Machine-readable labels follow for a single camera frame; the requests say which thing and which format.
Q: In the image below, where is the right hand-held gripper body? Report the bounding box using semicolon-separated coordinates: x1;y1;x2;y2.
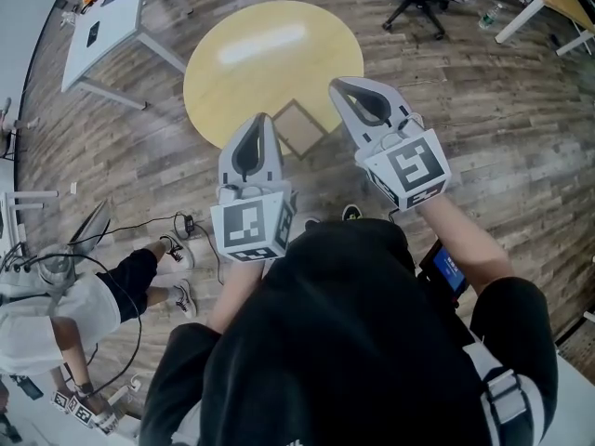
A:
353;118;454;213

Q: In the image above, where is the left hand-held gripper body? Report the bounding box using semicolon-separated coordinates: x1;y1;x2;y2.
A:
209;179;299;264

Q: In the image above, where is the brown wooden picture frame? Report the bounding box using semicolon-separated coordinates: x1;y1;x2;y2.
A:
271;98;329;161

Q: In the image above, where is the person's left forearm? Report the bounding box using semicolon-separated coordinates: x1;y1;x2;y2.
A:
205;257;267;336

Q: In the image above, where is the person's right forearm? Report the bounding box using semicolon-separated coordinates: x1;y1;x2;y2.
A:
417;196;516;299

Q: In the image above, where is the round yellow table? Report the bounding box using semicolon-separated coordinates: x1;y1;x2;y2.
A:
183;0;365;151

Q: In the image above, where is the black device with blue screen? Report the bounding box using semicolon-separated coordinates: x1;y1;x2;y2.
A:
417;238;469;307

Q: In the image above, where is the person's black shirt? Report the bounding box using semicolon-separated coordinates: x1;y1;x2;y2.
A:
139;217;559;446

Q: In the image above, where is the white rectangular table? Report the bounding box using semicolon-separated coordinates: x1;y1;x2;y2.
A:
60;0;194;112

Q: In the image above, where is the small white table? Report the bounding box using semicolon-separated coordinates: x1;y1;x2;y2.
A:
0;190;60;255

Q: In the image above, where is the white side table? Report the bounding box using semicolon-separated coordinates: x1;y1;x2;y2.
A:
555;308;595;446

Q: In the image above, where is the black power adapter cable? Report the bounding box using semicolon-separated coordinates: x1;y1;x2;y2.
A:
69;209;225;287

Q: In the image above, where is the grey shoulder strap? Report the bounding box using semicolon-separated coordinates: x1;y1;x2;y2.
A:
464;341;546;446

